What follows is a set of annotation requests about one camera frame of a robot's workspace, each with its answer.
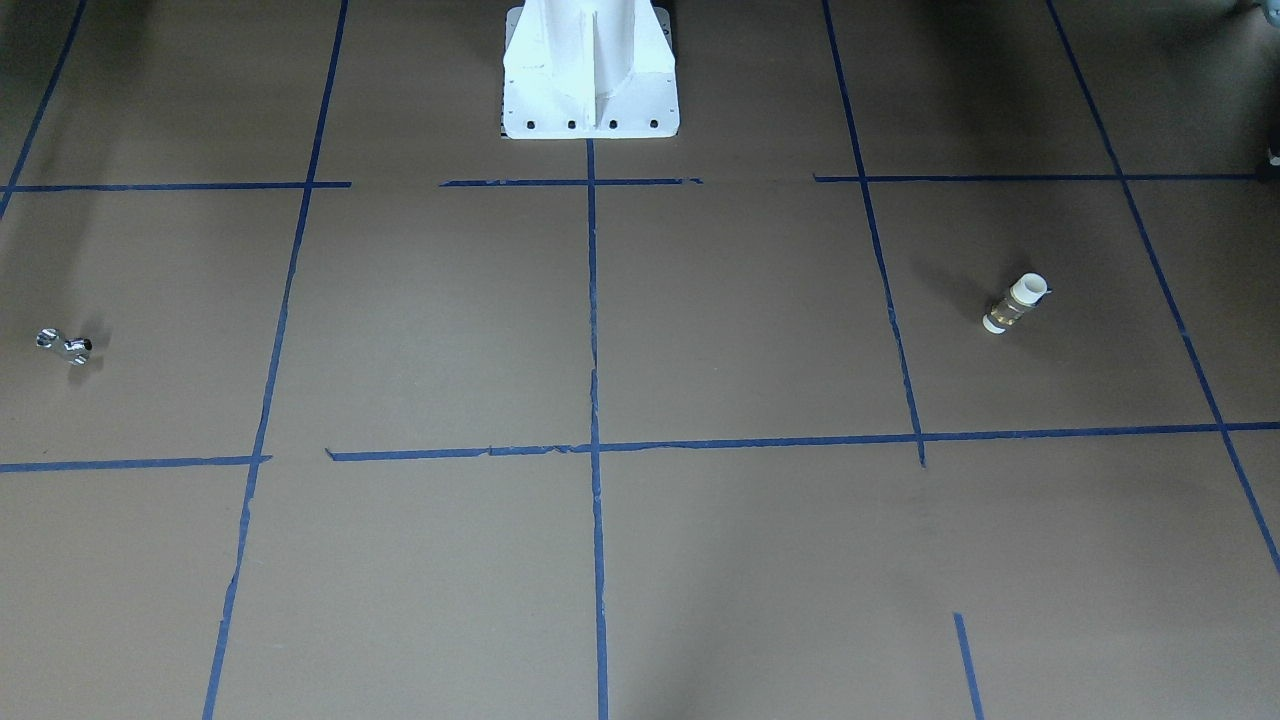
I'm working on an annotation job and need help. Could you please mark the brass PPR valve white ends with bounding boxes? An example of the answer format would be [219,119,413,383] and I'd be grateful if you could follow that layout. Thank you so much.
[982,273,1051,334]

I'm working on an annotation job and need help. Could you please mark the chrome pipe fitting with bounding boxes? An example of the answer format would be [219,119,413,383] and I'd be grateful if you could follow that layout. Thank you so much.
[35,328,93,366]

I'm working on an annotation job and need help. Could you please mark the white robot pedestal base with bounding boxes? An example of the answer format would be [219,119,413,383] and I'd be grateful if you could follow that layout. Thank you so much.
[500,1,681,141]

